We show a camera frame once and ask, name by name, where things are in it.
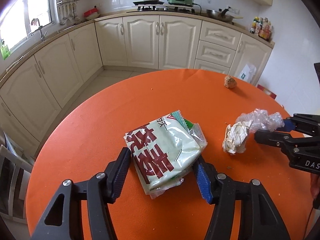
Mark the pale green food packet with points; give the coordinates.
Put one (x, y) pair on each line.
(162, 152)

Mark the small brown lump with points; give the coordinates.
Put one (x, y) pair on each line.
(230, 82)

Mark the kitchen window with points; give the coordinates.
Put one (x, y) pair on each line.
(15, 17)

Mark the gas stove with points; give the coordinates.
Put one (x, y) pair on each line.
(160, 9)

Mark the utensil rack with hanging utensils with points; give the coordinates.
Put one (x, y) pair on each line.
(68, 10)

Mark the cream base cabinets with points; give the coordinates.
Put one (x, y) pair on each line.
(140, 42)

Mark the red bowl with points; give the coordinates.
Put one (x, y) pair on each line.
(92, 13)

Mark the red gift box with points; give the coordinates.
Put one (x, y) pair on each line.
(267, 92)

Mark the green dish soap bottle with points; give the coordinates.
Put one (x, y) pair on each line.
(4, 51)

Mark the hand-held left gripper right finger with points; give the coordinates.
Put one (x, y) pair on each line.
(202, 182)

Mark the cream cabinet drawer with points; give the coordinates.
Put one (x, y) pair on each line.
(216, 53)
(212, 66)
(220, 35)

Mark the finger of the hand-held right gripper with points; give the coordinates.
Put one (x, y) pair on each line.
(288, 125)
(270, 137)

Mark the group of condiment bottles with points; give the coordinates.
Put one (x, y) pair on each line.
(261, 30)

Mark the round orange table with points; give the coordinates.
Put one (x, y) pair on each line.
(100, 120)

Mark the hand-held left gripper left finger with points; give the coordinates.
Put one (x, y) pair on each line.
(120, 177)

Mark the white plastic bag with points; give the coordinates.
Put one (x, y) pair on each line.
(237, 137)

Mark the chrome faucet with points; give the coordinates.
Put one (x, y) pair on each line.
(40, 30)

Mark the white rice bag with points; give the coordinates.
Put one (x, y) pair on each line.
(246, 73)

